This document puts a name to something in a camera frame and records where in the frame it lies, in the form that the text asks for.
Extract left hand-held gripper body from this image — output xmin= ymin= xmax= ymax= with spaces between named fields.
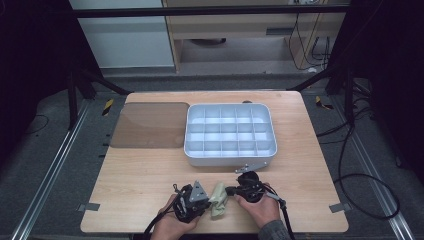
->
xmin=172 ymin=180 xmax=212 ymax=224

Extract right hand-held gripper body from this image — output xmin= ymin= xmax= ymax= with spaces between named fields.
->
xmin=234 ymin=161 xmax=268 ymax=204

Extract light green cloth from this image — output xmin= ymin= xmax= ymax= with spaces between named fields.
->
xmin=207 ymin=181 xmax=231 ymax=220

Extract white compartment storage box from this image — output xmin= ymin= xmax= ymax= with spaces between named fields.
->
xmin=183 ymin=102 xmax=278 ymax=168

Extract person's right hand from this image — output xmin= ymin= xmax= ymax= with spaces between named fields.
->
xmin=233 ymin=191 xmax=282 ymax=230

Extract person's left hand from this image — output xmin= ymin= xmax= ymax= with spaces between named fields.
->
xmin=149 ymin=194 xmax=202 ymax=240

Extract translucent brown box lid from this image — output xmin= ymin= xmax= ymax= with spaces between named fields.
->
xmin=109 ymin=101 xmax=191 ymax=150

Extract grey tape piece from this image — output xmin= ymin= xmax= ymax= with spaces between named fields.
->
xmin=76 ymin=202 xmax=101 ymax=213
xmin=328 ymin=201 xmax=353 ymax=214

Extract yellow black tape strip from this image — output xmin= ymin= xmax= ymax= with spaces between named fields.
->
xmin=101 ymin=97 xmax=115 ymax=117
xmin=314 ymin=95 xmax=335 ymax=111

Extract black metal stand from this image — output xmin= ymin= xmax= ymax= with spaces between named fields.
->
xmin=65 ymin=64 xmax=133 ymax=132
xmin=285 ymin=61 xmax=356 ymax=126

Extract wooden desk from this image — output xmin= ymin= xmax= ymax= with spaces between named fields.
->
xmin=161 ymin=0 xmax=352 ymax=74

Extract white cabinet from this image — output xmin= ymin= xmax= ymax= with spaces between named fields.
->
xmin=68 ymin=0 xmax=176 ymax=70

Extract black curtain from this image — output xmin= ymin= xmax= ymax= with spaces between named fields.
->
xmin=328 ymin=0 xmax=424 ymax=188
xmin=0 ymin=0 xmax=101 ymax=168

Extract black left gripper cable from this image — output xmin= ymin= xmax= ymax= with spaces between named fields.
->
xmin=143 ymin=183 xmax=184 ymax=240

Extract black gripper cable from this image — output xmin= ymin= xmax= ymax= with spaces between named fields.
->
xmin=263 ymin=182 xmax=297 ymax=240
xmin=143 ymin=183 xmax=184 ymax=240

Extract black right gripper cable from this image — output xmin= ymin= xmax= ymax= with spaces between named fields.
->
xmin=263 ymin=182 xmax=297 ymax=240

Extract black floor cable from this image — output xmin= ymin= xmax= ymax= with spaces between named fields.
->
xmin=315 ymin=109 xmax=402 ymax=222

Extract aluminium floor rail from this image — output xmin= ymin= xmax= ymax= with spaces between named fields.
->
xmin=332 ymin=95 xmax=417 ymax=240
xmin=10 ymin=99 xmax=92 ymax=240

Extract black desk cables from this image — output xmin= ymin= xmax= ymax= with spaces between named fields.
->
xmin=287 ymin=12 xmax=334 ymax=73

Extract black horizontal frame bar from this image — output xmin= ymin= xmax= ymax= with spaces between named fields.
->
xmin=71 ymin=3 xmax=350 ymax=18

